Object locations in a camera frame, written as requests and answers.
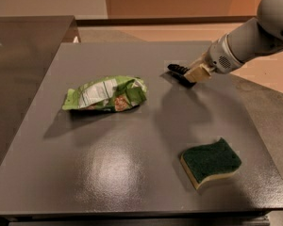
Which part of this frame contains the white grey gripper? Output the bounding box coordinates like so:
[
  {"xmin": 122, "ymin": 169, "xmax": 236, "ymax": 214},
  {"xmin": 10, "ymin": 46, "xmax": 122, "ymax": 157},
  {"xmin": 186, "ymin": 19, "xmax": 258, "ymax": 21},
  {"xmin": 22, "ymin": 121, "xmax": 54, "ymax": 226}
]
[{"xmin": 184, "ymin": 34, "xmax": 243, "ymax": 83}]

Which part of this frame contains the green and yellow sponge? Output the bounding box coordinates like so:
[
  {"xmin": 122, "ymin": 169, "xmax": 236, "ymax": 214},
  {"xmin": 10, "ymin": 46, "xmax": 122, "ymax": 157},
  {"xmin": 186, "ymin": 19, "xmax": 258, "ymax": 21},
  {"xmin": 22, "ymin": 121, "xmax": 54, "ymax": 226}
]
[{"xmin": 180, "ymin": 137, "xmax": 241, "ymax": 189}]

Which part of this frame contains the green crumpled snack bag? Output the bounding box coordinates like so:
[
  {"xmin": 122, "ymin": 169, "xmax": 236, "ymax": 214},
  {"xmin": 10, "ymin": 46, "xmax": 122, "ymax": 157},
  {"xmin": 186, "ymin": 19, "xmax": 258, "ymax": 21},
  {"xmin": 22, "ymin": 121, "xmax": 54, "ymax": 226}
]
[{"xmin": 62, "ymin": 75, "xmax": 147, "ymax": 112}]

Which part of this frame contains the black rxbar chocolate wrapper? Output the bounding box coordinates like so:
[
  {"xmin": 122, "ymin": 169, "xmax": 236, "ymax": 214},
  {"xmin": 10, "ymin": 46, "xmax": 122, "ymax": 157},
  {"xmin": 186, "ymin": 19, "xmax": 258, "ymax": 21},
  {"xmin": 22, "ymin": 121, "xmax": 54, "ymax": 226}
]
[{"xmin": 167, "ymin": 64, "xmax": 194, "ymax": 88}]

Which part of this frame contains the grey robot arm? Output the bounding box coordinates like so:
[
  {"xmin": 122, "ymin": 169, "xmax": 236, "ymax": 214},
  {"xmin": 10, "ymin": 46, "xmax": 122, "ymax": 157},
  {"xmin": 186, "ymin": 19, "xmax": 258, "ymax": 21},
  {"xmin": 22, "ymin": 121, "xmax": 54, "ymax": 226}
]
[{"xmin": 184, "ymin": 0, "xmax": 283, "ymax": 83}]

